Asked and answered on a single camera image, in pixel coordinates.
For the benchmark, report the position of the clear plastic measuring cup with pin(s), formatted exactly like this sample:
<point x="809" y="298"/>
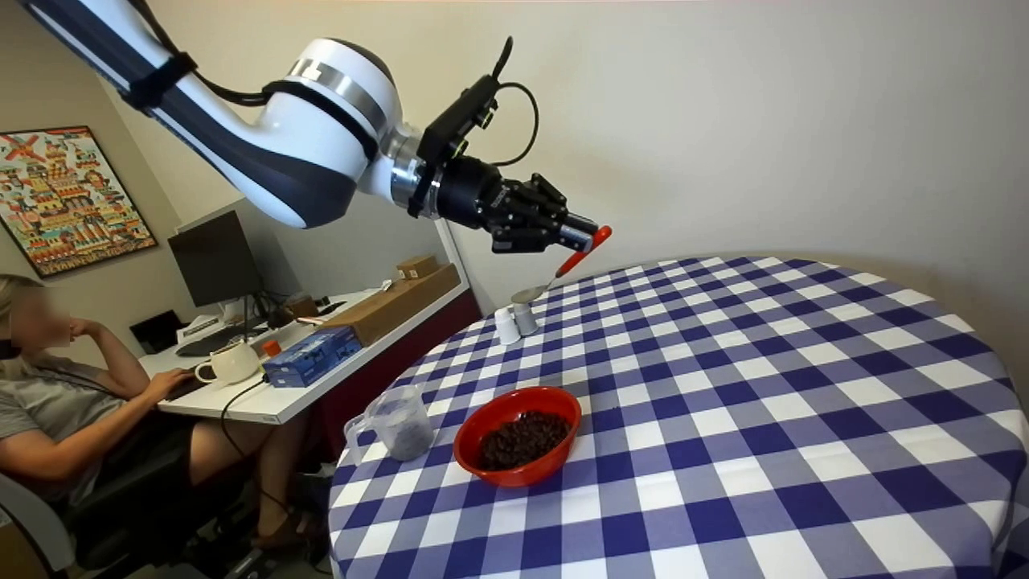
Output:
<point x="393" y="418"/>

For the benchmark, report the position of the red handled metal spoon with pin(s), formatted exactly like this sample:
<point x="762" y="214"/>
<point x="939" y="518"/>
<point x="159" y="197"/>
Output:
<point x="579" y="255"/>

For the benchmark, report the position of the small white plastic bottle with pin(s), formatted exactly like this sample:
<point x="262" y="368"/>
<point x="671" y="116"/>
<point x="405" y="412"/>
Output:
<point x="506" y="325"/>

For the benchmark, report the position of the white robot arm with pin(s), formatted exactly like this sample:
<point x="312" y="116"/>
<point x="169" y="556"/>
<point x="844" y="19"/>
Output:
<point x="325" y="130"/>

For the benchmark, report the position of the blue box on desk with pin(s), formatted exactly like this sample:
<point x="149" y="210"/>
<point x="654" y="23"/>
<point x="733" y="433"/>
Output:
<point x="311" y="358"/>

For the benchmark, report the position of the blue white checkered tablecloth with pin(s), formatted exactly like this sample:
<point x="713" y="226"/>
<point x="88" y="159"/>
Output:
<point x="742" y="418"/>

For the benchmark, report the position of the red plastic bowl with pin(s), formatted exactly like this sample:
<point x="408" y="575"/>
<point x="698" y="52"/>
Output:
<point x="519" y="438"/>

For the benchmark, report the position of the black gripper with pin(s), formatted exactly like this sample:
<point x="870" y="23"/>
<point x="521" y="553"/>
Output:
<point x="515" y="214"/>

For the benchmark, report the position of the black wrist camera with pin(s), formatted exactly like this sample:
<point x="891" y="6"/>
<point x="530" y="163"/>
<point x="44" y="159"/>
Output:
<point x="472" y="110"/>

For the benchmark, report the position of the seated person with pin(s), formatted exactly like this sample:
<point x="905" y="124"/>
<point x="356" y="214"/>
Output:
<point x="79" y="412"/>

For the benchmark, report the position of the colourful framed picture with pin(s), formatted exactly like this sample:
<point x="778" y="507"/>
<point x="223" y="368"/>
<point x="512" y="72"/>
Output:
<point x="65" y="204"/>

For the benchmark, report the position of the long cardboard box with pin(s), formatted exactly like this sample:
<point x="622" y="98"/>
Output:
<point x="415" y="284"/>

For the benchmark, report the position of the white mug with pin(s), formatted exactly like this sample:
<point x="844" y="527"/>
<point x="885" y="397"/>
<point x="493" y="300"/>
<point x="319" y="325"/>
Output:
<point x="230" y="365"/>

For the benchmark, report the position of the black computer monitor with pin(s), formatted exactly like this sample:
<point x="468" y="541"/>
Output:
<point x="217" y="260"/>

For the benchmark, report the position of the white office desk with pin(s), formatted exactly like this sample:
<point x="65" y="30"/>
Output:
<point x="262" y="403"/>

